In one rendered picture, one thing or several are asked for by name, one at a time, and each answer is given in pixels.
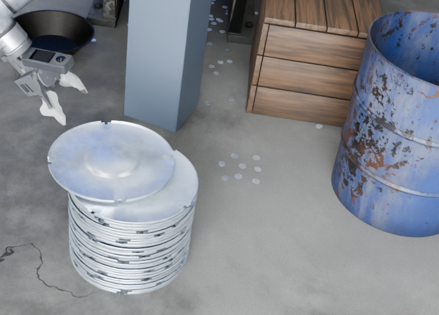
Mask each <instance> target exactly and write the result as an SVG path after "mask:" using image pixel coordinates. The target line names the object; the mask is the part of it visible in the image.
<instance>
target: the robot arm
mask: <svg viewBox="0 0 439 315"><path fill-rule="evenodd" d="M30 2H32V0H0V53H1V54H2V55H3V56H2V57H1V59H2V60H3V61H4V62H6V61H9V62H10V63H11V64H12V66H13V67H14V68H15V69H16V70H17V72H18V74H16V76H17V78H16V80H15V83H16V84H17V85H18V86H19V87H20V88H21V89H22V90H23V91H24V93H25V94H26V95H27V96H28V97H30V96H32V95H39V97H40V98H41V99H42V102H43V104H42V106H41V108H40V111H41V114H42V115H44V116H53V117H55V119H56V120H57V121H58V122H59V123H61V124H62V125H66V115H64V113H63V111H62V108H61V107H60V105H59V103H58V100H57V99H58V97H57V94H56V93H55V92H53V91H50V90H49V88H53V87H54V86H55V85H54V82H55V81H56V80H60V82H59V84H60V85H61V86H65V87H67V86H73V87H74V88H78V89H79V90H80V91H81V92H82V93H85V94H88V91H87V89H86V88H85V86H84V85H83V83H82V81H81V80H80V79H79V78H78V77H77V75H76V73H75V72H74V71H73V70H72V69H71V67H72V66H73V64H74V59H73V56H72V55H68V54H62V53H59V52H53V51H49V50H43V49H39V48H33V47H30V46H31V44H32V40H31V39H30V38H29V37H28V36H27V33H26V32H25V31H24V30H23V29H22V27H21V26H20V25H19V24H18V23H17V22H16V21H15V19H14V18H13V17H12V16H13V15H15V14H16V13H17V12H18V11H20V10H21V9H23V8H24V7H25V6H26V5H28V4H29V3H30ZM29 47H30V48H29ZM17 72H16V73H17ZM48 87H49V88H48Z"/></svg>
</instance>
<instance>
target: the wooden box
mask: <svg viewBox="0 0 439 315"><path fill-rule="evenodd" d="M381 15H383V12H382V8H381V5H380V0H261V1H260V5H259V12H258V15H257V22H256V26H255V33H254V37H253V43H252V50H251V55H250V71H249V80H248V97H247V106H246V112H249V113H252V114H260V115H265V116H273V117H278V118H286V119H290V120H298V121H304V122H312V123H316V124H325V125H333V126H337V127H342V126H343V125H344V123H345V121H346V117H347V114H348V109H349V107H350V102H351V97H352V94H353V81H354V79H355V77H356V75H357V74H358V72H359V67H360V64H361V60H362V56H363V52H364V49H365V44H366V40H367V37H368V28H369V26H370V24H371V23H372V21H373V20H374V19H376V18H377V17H378V16H381ZM262 58H263V60H262ZM261 62H262V63H261ZM260 68H261V70H260ZM259 72H260V73H259ZM257 82H258V84H257ZM256 88H257V89H256ZM254 98H255V100H254ZM253 102H254V103H253ZM252 108H253V110H252Z"/></svg>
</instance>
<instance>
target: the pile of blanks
mask: <svg viewBox="0 0 439 315"><path fill-rule="evenodd" d="M197 192H198V190H197ZM68 196H69V252H70V257H71V261H72V263H73V265H74V267H75V269H76V270H77V272H78V273H79V274H80V276H81V277H82V278H84V279H85V280H86V281H87V282H89V283H90V284H92V285H94V286H95V287H97V288H100V289H102V290H105V291H109V292H112V293H118V294H120V292H124V294H126V295H134V294H141V293H148V292H151V291H154V290H158V289H159V288H162V287H163V286H166V285H167V284H169V283H170V282H172V281H173V280H174V279H175V278H176V277H177V276H178V275H179V274H180V273H181V271H182V269H183V268H184V266H185V264H186V261H187V256H188V252H189V244H190V240H191V228H192V223H193V217H194V212H195V203H196V200H197V194H196V196H195V198H194V200H193V201H192V203H191V204H190V205H189V206H188V207H186V206H184V208H185V210H184V211H183V212H181V213H179V214H178V215H177V216H175V217H173V218H170V219H168V220H165V221H163V222H158V223H155V224H148V225H125V224H117V223H114V222H110V221H107V220H104V219H101V218H99V217H97V216H95V215H93V214H95V212H94V211H93V212H92V213H90V212H88V211H87V210H85V209H84V208H83V207H82V206H80V205H79V203H78V202H77V201H76V199H75V198H74V197H73V195H72V193H71V192H68Z"/></svg>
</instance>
